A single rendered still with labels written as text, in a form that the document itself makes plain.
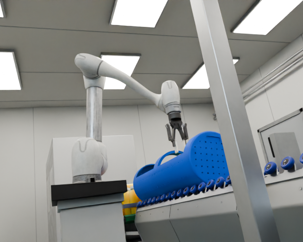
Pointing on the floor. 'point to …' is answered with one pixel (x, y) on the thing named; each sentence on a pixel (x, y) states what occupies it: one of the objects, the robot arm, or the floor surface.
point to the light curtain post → (234, 126)
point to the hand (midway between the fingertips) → (180, 147)
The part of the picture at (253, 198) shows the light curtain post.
